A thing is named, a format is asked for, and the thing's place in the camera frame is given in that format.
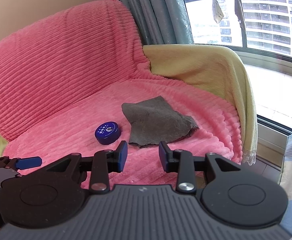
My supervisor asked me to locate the pale yellow blanket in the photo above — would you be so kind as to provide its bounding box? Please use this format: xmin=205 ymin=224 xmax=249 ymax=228
xmin=0 ymin=44 xmax=259 ymax=167

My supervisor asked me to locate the grey hanging cloth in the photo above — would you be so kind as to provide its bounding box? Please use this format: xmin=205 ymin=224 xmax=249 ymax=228
xmin=234 ymin=0 xmax=244 ymax=29

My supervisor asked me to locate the grey star-print curtain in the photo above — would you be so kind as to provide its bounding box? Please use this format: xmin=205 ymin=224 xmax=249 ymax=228
xmin=107 ymin=0 xmax=195 ymax=46

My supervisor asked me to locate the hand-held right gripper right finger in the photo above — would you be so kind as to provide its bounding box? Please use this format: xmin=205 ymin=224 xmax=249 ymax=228
xmin=158 ymin=140 xmax=242 ymax=194

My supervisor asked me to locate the black window frame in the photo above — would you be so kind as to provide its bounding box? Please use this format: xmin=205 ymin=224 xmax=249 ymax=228
xmin=179 ymin=0 xmax=292 ymax=63

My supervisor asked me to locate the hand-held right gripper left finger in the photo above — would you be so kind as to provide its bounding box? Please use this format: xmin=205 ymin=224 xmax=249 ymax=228
xmin=45 ymin=140 xmax=128 ymax=194

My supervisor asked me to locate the grey cleaning cloth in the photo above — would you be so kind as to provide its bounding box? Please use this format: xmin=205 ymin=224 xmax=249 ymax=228
xmin=121 ymin=95 xmax=200 ymax=149

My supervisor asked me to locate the white patterned hanging cloth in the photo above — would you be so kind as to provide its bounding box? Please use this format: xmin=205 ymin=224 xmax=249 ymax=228
xmin=211 ymin=0 xmax=224 ymax=24

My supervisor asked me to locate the blue round tin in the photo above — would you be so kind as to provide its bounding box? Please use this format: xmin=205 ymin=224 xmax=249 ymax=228
xmin=95 ymin=121 xmax=121 ymax=145

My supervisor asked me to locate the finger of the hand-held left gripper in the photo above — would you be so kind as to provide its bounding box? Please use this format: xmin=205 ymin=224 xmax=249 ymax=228
xmin=0 ymin=156 xmax=43 ymax=177

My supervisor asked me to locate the pink ribbed blanket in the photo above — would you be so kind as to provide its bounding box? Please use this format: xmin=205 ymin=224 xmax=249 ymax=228
xmin=0 ymin=0 xmax=243 ymax=190

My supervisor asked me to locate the apartment building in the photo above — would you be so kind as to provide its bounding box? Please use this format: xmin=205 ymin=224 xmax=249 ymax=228
xmin=216 ymin=0 xmax=292 ymax=57

